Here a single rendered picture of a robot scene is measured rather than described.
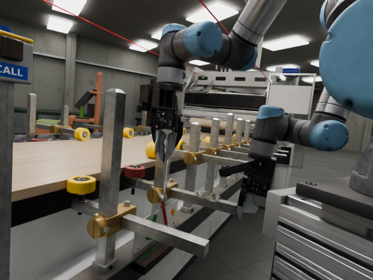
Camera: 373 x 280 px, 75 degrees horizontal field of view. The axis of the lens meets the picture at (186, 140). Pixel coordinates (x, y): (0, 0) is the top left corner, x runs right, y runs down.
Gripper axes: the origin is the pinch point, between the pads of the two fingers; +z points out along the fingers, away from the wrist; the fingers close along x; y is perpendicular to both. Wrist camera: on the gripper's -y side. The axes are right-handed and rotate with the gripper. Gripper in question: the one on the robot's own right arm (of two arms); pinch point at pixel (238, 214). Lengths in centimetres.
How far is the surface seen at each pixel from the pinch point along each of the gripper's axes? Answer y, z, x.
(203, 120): -108, -28, 255
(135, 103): -613, -42, 784
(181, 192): -20.2, -0.7, -0.8
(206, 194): -11.4, -2.7, -0.3
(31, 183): -51, 1, -34
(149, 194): -29.0, 1.5, -7.2
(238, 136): -24, -22, 94
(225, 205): -4.4, -1.8, -1.7
